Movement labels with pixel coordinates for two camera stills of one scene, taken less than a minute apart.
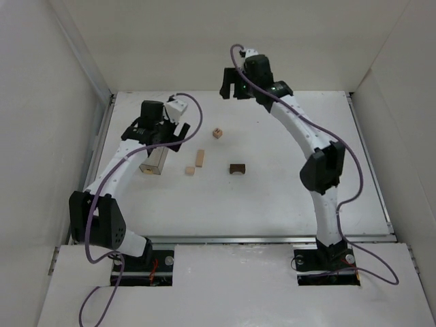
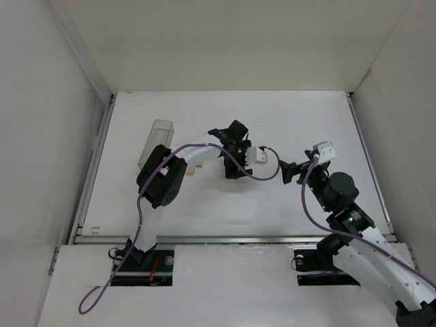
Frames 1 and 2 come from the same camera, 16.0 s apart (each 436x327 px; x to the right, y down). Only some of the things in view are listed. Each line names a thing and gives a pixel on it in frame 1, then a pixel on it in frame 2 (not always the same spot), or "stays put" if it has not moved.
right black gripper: x=233 y=83 to x=304 y=171
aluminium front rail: x=243 y=240 stays put
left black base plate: x=154 y=268 stays put
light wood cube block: x=190 y=171 stays put
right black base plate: x=324 y=260 stays put
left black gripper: x=158 y=137 to x=235 y=161
